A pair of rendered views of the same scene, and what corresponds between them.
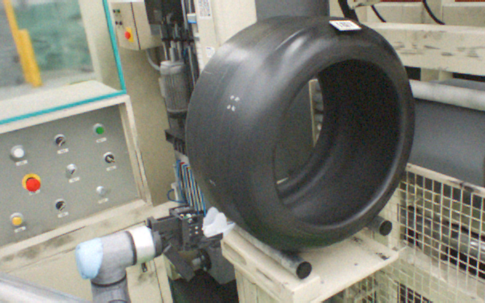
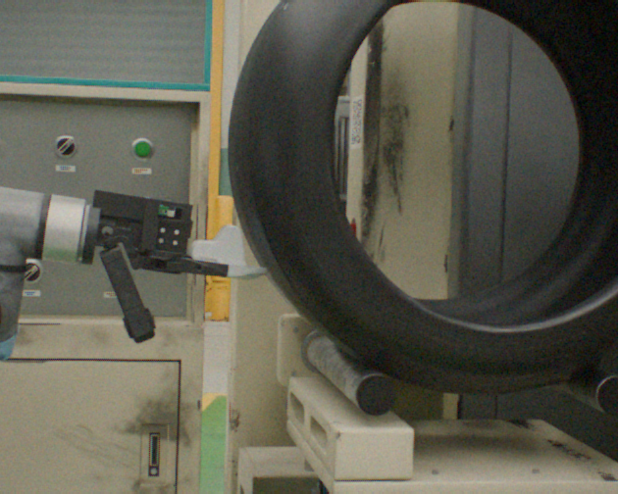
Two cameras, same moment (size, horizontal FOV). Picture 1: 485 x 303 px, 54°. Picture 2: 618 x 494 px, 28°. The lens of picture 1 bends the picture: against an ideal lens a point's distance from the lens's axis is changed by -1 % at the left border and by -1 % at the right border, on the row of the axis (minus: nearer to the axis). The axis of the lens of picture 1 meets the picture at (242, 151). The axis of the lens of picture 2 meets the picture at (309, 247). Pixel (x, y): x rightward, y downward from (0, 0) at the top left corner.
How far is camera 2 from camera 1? 0.75 m
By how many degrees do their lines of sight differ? 27
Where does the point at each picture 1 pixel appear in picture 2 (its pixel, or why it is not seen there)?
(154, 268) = (174, 476)
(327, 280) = (447, 473)
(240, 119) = (288, 22)
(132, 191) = (176, 298)
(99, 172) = not seen: hidden behind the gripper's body
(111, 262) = not seen: outside the picture
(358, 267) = (536, 475)
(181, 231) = (143, 223)
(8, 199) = not seen: outside the picture
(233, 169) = (257, 115)
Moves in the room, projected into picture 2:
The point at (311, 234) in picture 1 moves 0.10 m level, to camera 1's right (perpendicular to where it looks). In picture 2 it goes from (402, 312) to (492, 319)
